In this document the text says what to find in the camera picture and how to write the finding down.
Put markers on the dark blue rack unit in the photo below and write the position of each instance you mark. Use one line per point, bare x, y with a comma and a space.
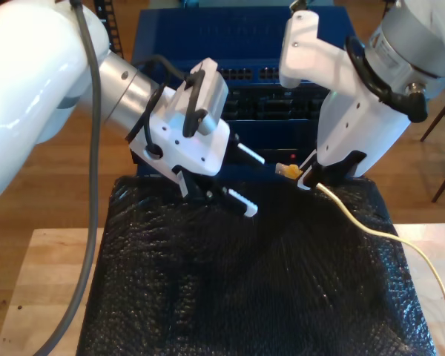
278, 133

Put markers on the dark metal stool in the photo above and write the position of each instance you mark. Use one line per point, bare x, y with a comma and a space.
440, 115

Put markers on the blue network switch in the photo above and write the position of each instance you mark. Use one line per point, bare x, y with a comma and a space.
244, 33

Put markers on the black perforated rack post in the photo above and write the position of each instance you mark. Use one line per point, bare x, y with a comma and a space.
113, 29

